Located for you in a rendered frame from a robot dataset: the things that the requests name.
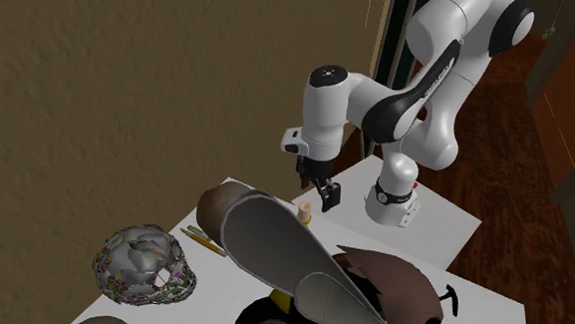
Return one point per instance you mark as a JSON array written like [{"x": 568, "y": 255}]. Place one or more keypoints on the brown wooden cabinet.
[{"x": 570, "y": 96}]

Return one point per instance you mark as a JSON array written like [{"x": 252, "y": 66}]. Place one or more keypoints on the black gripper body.
[{"x": 315, "y": 167}]

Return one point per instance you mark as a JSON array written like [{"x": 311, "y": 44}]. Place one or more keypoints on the yellow pencil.
[{"x": 205, "y": 244}]

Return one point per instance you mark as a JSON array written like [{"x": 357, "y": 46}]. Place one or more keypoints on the small beige cork bottle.
[{"x": 305, "y": 212}]

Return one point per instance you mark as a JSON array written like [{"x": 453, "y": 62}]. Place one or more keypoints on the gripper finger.
[
  {"x": 331, "y": 193},
  {"x": 304, "y": 180}
]

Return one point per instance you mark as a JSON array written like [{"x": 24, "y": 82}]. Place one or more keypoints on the olive green pen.
[{"x": 198, "y": 231}]

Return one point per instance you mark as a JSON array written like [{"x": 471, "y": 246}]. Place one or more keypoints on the grey brown round object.
[{"x": 103, "y": 323}]

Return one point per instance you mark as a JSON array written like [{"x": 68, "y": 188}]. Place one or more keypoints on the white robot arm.
[{"x": 328, "y": 110}]

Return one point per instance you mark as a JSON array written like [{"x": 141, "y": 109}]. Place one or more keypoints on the silver patterned skull mask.
[{"x": 137, "y": 264}]

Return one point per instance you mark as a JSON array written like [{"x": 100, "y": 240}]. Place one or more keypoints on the bee plush toy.
[{"x": 264, "y": 238}]

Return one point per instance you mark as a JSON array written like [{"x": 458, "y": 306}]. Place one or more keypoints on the white table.
[{"x": 233, "y": 285}]

